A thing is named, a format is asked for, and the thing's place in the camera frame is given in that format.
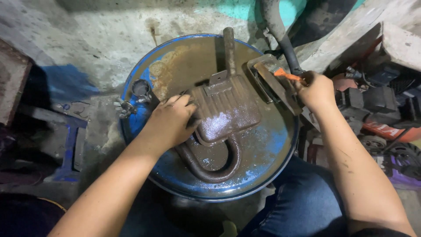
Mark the person's left hand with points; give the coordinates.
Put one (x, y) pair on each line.
(167, 125)

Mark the person's right hand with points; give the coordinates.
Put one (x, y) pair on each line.
(317, 92)

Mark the person's right fingers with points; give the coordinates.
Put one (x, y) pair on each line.
(301, 87)

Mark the rusty exhaust muffler with pipe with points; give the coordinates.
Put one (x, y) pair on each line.
(227, 112)

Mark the rectangular metal tray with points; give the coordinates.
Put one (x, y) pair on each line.
(276, 93)

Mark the black curved pipe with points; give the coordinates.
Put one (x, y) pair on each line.
(279, 33)

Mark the blue metal drum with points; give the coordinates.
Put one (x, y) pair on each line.
(263, 158)

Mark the grey concrete block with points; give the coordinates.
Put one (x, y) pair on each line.
(399, 46)

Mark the person's blue jeans leg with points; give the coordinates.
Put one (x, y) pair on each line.
(302, 204)

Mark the yellow object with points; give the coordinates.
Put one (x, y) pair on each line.
(229, 229)

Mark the round drum bung cap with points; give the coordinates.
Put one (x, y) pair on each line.
(141, 88)

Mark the blue metal stand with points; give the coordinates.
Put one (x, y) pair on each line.
(69, 148)

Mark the rusty metal box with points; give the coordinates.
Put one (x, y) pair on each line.
(11, 85)

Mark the dark cloth with yellow trim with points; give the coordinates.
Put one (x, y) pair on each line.
(26, 217)

